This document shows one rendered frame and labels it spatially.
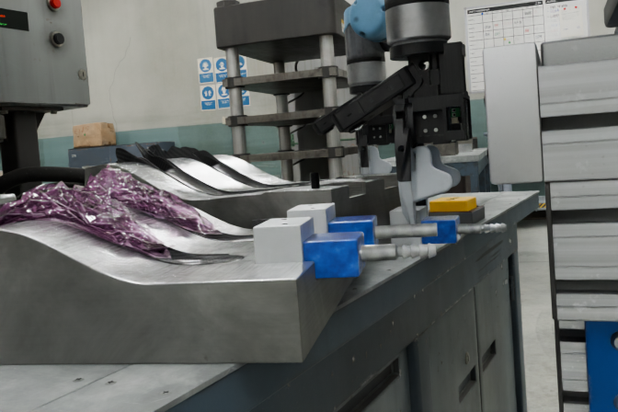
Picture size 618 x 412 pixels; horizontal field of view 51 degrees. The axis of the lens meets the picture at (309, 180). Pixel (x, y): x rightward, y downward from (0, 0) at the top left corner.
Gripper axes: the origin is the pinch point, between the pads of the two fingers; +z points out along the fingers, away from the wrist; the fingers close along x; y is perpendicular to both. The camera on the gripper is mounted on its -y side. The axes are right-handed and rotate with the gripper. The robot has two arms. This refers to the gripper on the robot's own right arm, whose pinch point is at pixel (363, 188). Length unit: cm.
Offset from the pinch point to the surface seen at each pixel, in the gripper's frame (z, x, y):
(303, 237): -3, -81, -7
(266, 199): -3, -54, -13
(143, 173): -7, -44, -30
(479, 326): 26.0, -9.6, 18.9
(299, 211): -3, -71, -8
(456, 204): 1.5, -27.3, 13.1
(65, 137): -44, 701, -356
